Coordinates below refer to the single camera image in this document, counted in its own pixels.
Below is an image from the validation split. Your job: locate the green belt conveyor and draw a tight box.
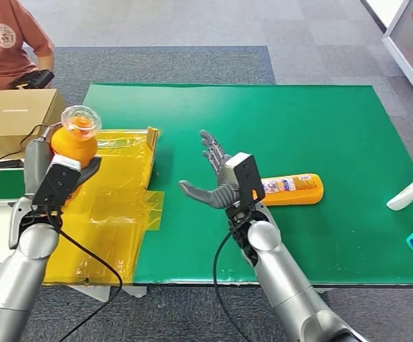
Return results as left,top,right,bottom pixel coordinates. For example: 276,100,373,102
0,169,27,209

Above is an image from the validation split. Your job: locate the yellow transparent film sheet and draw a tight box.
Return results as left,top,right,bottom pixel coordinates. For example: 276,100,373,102
44,125,165,286

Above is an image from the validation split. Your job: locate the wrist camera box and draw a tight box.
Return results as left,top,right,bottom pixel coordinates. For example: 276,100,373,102
31,154,83,212
224,152,266,214

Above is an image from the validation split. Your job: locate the white plastic bottle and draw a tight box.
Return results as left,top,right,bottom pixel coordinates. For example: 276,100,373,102
386,165,413,212

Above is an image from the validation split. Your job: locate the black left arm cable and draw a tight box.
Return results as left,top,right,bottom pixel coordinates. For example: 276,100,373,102
48,207,124,342

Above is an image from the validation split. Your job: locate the orange bottle with clear cap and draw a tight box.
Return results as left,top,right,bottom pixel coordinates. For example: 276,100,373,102
50,105,103,204
259,173,325,207

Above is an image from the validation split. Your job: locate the black handheld device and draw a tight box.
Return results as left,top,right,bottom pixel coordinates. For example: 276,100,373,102
9,69,55,91

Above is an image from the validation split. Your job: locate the green table mat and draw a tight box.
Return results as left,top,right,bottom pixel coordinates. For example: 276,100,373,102
83,83,413,286

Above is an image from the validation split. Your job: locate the person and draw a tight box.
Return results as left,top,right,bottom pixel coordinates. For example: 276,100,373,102
0,0,55,110

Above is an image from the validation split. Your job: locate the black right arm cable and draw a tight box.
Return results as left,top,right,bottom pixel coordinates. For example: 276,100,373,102
212,230,245,342

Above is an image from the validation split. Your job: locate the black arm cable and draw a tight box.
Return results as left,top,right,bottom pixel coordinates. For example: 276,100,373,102
48,207,124,342
212,230,245,342

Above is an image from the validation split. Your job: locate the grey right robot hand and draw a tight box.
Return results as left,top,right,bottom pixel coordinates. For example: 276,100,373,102
178,130,244,211

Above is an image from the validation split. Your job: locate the thin black cable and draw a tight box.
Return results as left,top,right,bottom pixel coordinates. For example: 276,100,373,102
0,123,52,164

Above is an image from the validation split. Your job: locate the white table support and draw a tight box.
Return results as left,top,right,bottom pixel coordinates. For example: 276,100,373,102
67,284,148,304

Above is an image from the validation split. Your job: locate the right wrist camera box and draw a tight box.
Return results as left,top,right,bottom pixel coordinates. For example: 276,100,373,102
224,152,266,214

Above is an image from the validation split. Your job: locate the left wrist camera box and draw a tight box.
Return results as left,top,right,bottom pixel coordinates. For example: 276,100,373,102
31,154,83,212

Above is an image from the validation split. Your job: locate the brown cardboard box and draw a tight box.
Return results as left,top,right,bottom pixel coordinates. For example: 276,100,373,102
0,88,67,160

